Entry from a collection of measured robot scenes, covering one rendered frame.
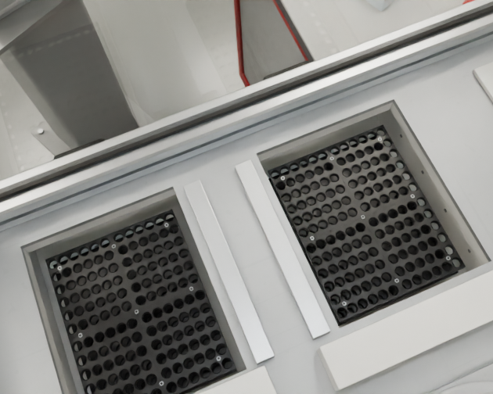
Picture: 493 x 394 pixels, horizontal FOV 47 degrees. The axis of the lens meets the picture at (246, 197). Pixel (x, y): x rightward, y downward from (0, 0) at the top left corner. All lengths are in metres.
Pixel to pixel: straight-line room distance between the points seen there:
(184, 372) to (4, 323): 0.22
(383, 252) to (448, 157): 0.15
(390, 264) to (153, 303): 0.30
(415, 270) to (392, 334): 0.13
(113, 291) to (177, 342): 0.11
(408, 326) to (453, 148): 0.25
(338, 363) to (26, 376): 0.35
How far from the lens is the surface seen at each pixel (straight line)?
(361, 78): 0.75
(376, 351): 0.64
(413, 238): 0.76
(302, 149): 0.86
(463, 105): 0.81
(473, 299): 0.67
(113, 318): 0.74
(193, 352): 0.71
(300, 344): 0.67
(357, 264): 0.74
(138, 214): 0.84
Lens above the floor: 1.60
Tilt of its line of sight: 69 degrees down
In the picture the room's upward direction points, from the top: 5 degrees counter-clockwise
